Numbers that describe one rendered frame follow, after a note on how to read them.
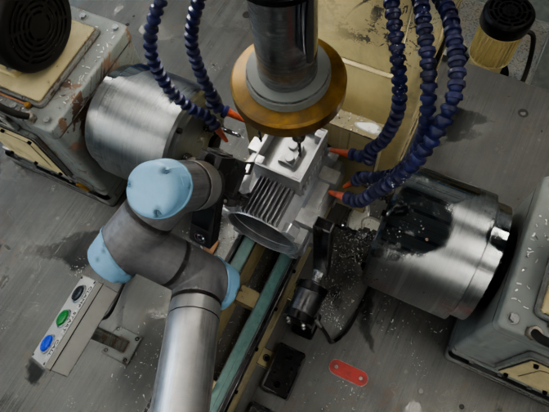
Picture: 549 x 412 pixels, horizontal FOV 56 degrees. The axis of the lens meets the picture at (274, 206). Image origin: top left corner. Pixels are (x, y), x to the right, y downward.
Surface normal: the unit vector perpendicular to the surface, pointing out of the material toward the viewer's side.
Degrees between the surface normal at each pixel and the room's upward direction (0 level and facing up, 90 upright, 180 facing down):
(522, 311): 0
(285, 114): 0
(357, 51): 90
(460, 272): 36
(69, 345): 52
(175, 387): 18
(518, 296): 0
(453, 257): 28
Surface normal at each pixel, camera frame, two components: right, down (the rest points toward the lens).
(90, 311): 0.67, 0.06
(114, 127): -0.31, 0.17
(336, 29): -0.44, 0.84
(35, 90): -0.07, -0.40
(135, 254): 0.31, 0.49
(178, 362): -0.03, -0.65
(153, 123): -0.19, -0.14
